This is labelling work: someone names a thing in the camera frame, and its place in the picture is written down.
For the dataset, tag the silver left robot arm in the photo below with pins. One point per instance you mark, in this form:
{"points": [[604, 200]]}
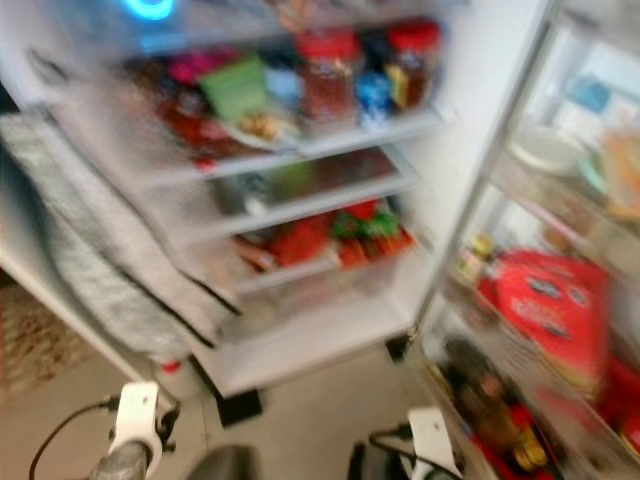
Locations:
{"points": [[125, 464]]}

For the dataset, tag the black fridge foot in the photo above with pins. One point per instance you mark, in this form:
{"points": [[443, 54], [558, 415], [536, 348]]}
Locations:
{"points": [[397, 347], [239, 409]]}

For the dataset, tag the glass fridge shelf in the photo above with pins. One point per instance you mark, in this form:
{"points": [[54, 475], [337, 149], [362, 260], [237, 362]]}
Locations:
{"points": [[370, 133]]}

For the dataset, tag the patterned beige rug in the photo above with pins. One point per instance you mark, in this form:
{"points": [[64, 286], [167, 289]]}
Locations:
{"points": [[45, 340]]}

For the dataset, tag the grey speckled panel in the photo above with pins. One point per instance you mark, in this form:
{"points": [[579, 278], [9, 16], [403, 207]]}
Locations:
{"points": [[105, 250]]}

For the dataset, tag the red and green food pack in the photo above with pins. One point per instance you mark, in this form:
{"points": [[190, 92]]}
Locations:
{"points": [[372, 233]]}

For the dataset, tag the dark red package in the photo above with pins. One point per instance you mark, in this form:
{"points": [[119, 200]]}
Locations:
{"points": [[185, 125]]}

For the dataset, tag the plate with food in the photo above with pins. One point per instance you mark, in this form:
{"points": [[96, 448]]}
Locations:
{"points": [[258, 130]]}

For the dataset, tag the dark brown jar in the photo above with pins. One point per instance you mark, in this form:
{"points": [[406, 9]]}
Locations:
{"points": [[495, 405]]}

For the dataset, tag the green packet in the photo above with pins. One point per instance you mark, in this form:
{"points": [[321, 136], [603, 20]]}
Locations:
{"points": [[233, 88]]}

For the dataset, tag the small yellow lid jar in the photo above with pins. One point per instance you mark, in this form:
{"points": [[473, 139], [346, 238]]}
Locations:
{"points": [[475, 260]]}

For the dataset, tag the light blue packet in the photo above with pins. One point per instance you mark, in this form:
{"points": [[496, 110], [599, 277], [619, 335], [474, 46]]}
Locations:
{"points": [[282, 88]]}

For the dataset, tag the magenta packet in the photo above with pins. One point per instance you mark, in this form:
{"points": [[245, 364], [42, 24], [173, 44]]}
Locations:
{"points": [[190, 68]]}

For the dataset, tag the red lid jar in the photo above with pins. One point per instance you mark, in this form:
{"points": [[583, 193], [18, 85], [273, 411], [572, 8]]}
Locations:
{"points": [[328, 85], [416, 62]]}

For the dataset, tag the small blue container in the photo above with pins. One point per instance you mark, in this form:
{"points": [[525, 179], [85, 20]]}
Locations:
{"points": [[373, 97]]}

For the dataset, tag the large red snack bag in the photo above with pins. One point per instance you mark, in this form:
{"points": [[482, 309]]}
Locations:
{"points": [[550, 310]]}

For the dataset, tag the white refrigerator cabinet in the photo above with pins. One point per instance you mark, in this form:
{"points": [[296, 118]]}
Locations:
{"points": [[470, 150]]}

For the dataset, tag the refrigerator door with shelves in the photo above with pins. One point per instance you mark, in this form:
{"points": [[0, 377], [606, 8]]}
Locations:
{"points": [[560, 210]]}

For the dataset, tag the white bowl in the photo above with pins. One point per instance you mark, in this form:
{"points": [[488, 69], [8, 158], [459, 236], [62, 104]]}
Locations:
{"points": [[548, 150]]}

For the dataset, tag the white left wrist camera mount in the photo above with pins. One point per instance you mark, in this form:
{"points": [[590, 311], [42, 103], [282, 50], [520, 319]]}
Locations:
{"points": [[140, 415]]}

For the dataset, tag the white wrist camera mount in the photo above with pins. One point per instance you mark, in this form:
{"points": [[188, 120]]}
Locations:
{"points": [[430, 440], [140, 415]]}

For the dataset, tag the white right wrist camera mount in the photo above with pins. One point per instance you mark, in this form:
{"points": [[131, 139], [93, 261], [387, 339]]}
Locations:
{"points": [[430, 440]]}

